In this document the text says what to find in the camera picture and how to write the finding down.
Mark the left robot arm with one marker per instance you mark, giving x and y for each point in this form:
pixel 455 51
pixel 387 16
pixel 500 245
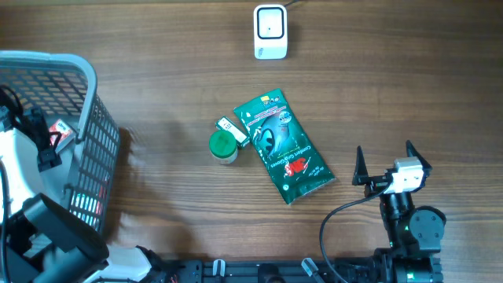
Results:
pixel 40 240

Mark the white barcode scanner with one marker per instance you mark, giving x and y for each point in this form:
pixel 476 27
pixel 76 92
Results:
pixel 270 32

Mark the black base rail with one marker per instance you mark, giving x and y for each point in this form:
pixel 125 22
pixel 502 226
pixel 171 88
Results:
pixel 361 269

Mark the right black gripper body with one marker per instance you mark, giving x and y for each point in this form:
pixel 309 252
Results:
pixel 376 185

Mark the small green white box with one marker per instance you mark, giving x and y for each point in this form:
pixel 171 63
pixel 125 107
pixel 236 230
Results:
pixel 224 123

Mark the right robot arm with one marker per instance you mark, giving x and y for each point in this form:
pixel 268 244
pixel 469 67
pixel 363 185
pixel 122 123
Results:
pixel 414 233

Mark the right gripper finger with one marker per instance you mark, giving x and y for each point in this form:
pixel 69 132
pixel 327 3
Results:
pixel 412 152
pixel 361 175

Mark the green 3M gloves pack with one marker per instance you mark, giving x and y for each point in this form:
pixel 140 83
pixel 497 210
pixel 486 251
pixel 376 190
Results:
pixel 295 166

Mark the grey plastic basket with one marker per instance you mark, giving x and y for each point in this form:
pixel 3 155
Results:
pixel 64 87

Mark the red white small packet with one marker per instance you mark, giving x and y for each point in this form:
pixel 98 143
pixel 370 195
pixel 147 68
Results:
pixel 61 135

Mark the green lid jar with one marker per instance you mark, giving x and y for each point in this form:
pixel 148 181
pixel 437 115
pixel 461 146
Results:
pixel 223 146

